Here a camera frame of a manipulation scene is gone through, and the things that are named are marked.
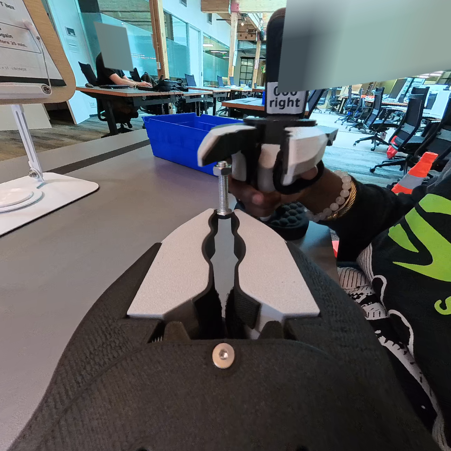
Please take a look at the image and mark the beaded bracelets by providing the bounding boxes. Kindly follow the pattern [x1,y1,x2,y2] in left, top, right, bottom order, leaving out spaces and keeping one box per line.
[310,171,357,222]

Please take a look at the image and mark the blue plastic box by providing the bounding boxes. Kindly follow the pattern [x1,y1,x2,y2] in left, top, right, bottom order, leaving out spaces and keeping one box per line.
[143,113,244,175]

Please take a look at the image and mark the long thin silver bolt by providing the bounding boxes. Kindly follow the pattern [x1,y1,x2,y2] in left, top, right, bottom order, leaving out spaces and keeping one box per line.
[214,161,232,216]

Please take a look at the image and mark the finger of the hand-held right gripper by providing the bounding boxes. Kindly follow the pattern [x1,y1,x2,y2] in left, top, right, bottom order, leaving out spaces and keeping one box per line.
[198,126,256,182]
[282,127,330,185]

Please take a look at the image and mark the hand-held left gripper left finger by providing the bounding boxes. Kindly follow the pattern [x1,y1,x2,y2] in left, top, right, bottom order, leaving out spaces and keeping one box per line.
[127,209,216,333]

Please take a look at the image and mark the person's right hand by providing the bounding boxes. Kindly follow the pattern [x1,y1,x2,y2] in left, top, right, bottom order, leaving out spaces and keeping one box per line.
[227,164,339,220]

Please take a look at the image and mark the sign on white stand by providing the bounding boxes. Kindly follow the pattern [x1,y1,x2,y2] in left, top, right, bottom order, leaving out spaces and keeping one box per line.
[0,0,100,237]

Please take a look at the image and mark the black mesh cushion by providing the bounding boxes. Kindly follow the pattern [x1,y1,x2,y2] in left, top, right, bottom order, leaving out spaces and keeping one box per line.
[270,203,311,241]

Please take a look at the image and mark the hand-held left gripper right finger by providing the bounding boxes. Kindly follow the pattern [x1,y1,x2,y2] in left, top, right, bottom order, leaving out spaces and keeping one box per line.
[230,210,322,333]

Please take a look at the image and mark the wooden office desk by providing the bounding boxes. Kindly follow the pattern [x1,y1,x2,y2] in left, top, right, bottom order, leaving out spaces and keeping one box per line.
[221,97,267,117]
[78,85,213,136]

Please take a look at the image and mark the person's black printed shirt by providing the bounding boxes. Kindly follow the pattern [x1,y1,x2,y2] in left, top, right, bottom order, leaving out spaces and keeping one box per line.
[338,166,451,451]

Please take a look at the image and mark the black office chair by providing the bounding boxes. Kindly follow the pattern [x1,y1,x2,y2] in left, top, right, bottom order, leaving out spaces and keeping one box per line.
[353,88,427,152]
[370,99,451,173]

